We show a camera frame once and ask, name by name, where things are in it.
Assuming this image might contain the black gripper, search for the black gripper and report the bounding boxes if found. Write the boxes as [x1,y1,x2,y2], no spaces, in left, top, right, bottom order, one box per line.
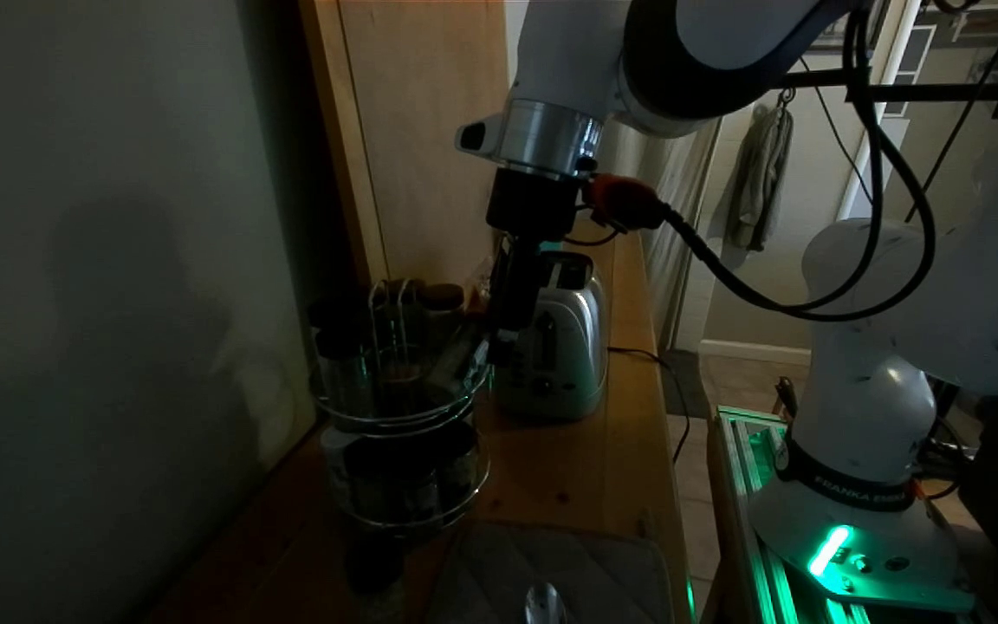
[487,168,589,368]

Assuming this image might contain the grey quilted pot holder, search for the grey quilted pot holder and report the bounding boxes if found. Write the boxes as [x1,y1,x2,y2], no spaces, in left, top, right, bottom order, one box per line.
[418,520,691,624]

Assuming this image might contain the black metal rod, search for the black metal rod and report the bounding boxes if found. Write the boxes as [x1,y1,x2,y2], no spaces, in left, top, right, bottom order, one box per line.
[781,67,998,103]

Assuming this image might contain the wooden back panel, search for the wooden back panel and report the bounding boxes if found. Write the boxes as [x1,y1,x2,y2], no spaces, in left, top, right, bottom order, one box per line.
[296,0,517,294]

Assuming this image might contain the hanging grey cloth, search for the hanging grey cloth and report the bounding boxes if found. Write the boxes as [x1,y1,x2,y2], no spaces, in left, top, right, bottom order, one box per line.
[730,93,796,256]

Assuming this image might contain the shiny metal cup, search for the shiny metal cup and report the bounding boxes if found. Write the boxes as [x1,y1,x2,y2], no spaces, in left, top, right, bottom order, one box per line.
[409,279,470,359]

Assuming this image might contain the black robot cable orange plug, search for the black robot cable orange plug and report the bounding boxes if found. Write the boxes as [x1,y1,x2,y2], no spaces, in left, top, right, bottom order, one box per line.
[566,0,942,327]

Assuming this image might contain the silver two-slot toaster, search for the silver two-slot toaster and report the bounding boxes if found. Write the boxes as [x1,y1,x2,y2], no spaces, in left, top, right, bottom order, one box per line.
[491,249,612,422]

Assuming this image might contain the black toaster power cord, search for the black toaster power cord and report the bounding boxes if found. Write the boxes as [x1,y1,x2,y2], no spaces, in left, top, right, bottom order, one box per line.
[603,339,698,469]

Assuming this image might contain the green-lit robot base platform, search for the green-lit robot base platform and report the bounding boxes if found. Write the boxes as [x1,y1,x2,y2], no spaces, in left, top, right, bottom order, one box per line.
[706,401,989,624]

